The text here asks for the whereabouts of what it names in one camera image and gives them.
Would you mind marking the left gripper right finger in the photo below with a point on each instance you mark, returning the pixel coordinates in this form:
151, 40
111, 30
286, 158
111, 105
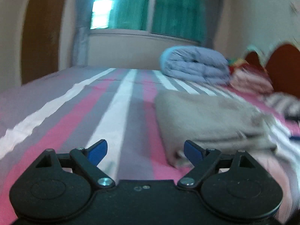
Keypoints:
204, 162

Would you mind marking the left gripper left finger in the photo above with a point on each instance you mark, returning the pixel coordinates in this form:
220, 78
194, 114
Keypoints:
86, 161

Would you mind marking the grey pants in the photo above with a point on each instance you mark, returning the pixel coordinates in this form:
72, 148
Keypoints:
211, 122

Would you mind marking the striped pink grey bedsheet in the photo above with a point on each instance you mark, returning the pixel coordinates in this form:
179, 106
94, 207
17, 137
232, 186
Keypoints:
81, 105

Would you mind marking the folded pink blanket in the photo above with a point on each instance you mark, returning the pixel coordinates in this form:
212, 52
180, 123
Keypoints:
249, 79

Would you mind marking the folded blue-grey quilt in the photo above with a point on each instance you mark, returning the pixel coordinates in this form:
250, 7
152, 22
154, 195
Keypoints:
195, 64

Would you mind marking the striped pillow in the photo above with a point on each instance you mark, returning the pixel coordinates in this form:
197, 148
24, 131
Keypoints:
283, 103

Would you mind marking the dark red headboard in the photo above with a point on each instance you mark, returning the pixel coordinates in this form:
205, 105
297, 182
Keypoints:
282, 67

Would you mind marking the window with green glass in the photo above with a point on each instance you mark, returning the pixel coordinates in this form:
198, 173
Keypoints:
182, 19

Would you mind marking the brown wooden door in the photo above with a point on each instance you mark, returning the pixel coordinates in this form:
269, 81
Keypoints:
40, 39

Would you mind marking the grey curtain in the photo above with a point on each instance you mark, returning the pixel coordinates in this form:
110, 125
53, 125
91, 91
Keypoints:
83, 16
212, 10

